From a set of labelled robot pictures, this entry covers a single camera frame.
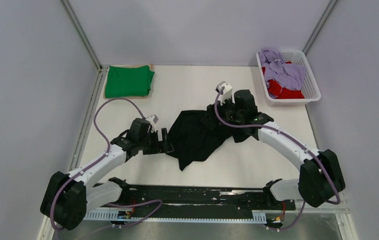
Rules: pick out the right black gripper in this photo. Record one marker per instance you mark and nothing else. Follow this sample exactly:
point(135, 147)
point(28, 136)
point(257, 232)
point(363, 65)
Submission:
point(221, 107)

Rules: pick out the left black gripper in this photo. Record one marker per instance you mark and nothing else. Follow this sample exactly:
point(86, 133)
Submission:
point(165, 146)

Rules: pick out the black t shirt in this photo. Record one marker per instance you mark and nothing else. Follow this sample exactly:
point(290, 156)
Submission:
point(196, 134)

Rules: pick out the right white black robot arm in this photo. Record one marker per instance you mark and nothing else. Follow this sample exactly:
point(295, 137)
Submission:
point(320, 177)

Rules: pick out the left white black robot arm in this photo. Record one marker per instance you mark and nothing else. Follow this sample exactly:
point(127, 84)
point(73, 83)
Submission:
point(70, 196)

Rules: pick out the red t shirt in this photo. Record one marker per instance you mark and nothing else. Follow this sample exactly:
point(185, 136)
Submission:
point(275, 91)

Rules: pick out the white plastic laundry basket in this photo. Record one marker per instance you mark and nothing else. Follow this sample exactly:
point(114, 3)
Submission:
point(310, 89)

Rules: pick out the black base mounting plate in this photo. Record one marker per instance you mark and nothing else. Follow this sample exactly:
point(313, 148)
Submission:
point(196, 202)

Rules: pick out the lilac t shirt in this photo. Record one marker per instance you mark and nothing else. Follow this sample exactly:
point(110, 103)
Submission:
point(288, 75)

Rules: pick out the folded green t shirt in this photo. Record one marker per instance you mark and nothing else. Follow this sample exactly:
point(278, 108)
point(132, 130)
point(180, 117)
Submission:
point(129, 81)

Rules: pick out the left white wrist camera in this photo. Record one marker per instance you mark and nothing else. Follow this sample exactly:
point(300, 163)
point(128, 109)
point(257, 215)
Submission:
point(152, 119)

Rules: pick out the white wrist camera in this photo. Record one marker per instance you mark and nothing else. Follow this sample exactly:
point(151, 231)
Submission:
point(225, 91)
point(152, 119)

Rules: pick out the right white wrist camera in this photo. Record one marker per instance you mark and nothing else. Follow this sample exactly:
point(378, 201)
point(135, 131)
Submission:
point(225, 91)

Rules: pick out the aluminium frame rail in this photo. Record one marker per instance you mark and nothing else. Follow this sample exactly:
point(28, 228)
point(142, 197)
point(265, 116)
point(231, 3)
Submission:
point(81, 33)

